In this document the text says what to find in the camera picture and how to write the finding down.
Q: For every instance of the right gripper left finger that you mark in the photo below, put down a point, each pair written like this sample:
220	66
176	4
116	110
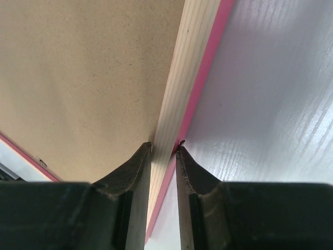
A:
110	213

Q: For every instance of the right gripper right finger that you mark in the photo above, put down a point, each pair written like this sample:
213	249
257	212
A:
216	214

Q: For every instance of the pink wooden photo frame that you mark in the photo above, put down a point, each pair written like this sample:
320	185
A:
201	27

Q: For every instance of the brown frame backing board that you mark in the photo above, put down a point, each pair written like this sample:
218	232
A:
82	82

